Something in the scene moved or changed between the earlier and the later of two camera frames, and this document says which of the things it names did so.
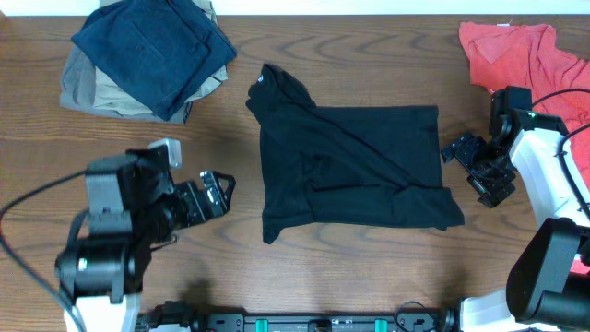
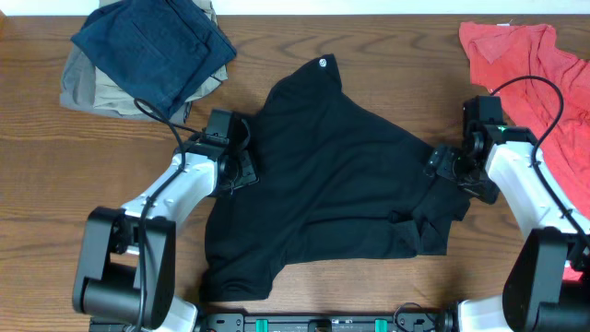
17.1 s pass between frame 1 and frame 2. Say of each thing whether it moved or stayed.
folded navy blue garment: stayed
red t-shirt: stayed
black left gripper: moved
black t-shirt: moved
